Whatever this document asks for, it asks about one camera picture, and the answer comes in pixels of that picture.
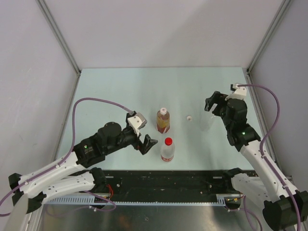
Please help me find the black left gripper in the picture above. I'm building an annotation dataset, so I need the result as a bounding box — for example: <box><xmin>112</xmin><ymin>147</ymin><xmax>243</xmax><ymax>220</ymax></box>
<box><xmin>104</xmin><ymin>126</ymin><xmax>157</xmax><ymax>154</ymax></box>

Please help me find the red bottle cap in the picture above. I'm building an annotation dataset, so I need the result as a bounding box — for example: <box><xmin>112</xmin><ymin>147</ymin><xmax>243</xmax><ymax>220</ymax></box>
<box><xmin>165</xmin><ymin>137</ymin><xmax>173</xmax><ymax>146</ymax></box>

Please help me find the clear red-label water bottle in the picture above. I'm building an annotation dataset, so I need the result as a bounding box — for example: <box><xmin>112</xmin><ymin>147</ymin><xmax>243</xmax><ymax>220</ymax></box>
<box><xmin>160</xmin><ymin>141</ymin><xmax>175</xmax><ymax>162</ymax></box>

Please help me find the clear plastic bottle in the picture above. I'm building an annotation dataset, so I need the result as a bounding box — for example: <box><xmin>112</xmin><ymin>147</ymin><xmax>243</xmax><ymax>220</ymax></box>
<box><xmin>200</xmin><ymin>113</ymin><xmax>215</xmax><ymax>131</ymax></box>

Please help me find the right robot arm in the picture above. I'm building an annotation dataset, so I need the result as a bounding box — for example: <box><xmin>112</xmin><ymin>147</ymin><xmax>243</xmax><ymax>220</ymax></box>
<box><xmin>205</xmin><ymin>91</ymin><xmax>308</xmax><ymax>231</ymax></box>

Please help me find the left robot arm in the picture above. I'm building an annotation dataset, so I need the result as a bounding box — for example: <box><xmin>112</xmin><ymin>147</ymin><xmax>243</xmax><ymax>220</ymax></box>
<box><xmin>8</xmin><ymin>122</ymin><xmax>158</xmax><ymax>213</ymax></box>

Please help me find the amber tea bottle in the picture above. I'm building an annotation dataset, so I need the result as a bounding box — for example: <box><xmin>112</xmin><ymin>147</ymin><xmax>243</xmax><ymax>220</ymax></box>
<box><xmin>156</xmin><ymin>110</ymin><xmax>170</xmax><ymax>134</ymax></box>

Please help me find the white tea bottle cap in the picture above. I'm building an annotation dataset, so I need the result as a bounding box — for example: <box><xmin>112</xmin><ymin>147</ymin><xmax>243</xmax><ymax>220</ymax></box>
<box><xmin>160</xmin><ymin>107</ymin><xmax>167</xmax><ymax>115</ymax></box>

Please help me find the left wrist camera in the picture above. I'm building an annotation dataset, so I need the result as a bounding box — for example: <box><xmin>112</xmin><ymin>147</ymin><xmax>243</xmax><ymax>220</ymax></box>
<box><xmin>127</xmin><ymin>114</ymin><xmax>147</xmax><ymax>137</ymax></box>

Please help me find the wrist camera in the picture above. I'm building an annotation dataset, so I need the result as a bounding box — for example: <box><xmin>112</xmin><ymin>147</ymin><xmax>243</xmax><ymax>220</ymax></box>
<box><xmin>225</xmin><ymin>83</ymin><xmax>247</xmax><ymax>101</ymax></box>
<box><xmin>127</xmin><ymin>114</ymin><xmax>147</xmax><ymax>137</ymax></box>

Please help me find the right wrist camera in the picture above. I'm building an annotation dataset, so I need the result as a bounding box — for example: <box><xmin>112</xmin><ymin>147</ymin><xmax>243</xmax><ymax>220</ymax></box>
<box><xmin>225</xmin><ymin>83</ymin><xmax>247</xmax><ymax>101</ymax></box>

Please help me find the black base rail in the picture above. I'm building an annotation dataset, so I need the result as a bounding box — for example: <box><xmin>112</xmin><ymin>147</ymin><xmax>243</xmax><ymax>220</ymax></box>
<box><xmin>91</xmin><ymin>169</ymin><xmax>263</xmax><ymax>202</ymax></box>

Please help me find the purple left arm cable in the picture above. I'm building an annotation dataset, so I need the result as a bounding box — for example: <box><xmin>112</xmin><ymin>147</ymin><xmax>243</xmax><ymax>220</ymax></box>
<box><xmin>0</xmin><ymin>97</ymin><xmax>134</xmax><ymax>216</ymax></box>

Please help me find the grey slotted cable duct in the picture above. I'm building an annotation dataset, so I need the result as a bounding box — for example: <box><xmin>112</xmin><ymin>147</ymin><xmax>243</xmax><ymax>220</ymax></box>
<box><xmin>46</xmin><ymin>194</ymin><xmax>242</xmax><ymax>206</ymax></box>

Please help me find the right aluminium corner post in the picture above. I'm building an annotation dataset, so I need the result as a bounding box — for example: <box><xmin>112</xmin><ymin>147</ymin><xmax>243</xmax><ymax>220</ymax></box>
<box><xmin>246</xmin><ymin>0</ymin><xmax>294</xmax><ymax>74</ymax></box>

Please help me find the aluminium corner post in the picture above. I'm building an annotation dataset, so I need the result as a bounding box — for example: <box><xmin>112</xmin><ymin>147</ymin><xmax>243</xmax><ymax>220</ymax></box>
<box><xmin>246</xmin><ymin>0</ymin><xmax>294</xmax><ymax>74</ymax></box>
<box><xmin>36</xmin><ymin>0</ymin><xmax>81</xmax><ymax>75</ymax></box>

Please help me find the left aluminium corner post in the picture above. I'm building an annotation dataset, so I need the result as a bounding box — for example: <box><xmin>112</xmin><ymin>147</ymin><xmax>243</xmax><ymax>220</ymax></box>
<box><xmin>36</xmin><ymin>0</ymin><xmax>81</xmax><ymax>75</ymax></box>

